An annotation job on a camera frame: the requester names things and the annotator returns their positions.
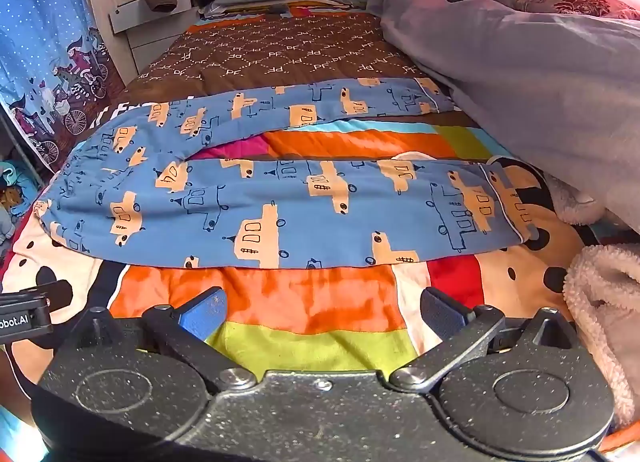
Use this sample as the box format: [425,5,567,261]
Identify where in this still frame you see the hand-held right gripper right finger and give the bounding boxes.
[389,286,582,391]

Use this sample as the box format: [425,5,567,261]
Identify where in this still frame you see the blue car print pants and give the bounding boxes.
[32,76,546,271]

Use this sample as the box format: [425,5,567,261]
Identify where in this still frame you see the colourful printed blanket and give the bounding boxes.
[0,9,608,383]

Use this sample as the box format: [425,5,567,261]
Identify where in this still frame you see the blue cartoon cloth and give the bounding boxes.
[0,161,39,249]

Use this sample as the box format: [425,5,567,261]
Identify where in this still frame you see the grey duvet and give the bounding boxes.
[365,0,640,235]

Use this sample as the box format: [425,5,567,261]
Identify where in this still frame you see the white bedside cabinet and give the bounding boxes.
[75,0,202,85]

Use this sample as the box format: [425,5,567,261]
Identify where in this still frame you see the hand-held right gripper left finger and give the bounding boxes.
[75,286,257,391]

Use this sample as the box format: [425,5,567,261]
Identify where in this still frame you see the floral pillow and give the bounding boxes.
[435,0,640,21]

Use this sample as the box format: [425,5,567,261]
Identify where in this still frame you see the blue printed curtain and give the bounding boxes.
[0,0,126,169]

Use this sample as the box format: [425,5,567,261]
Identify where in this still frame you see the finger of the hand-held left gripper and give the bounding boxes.
[0,279,74,345]

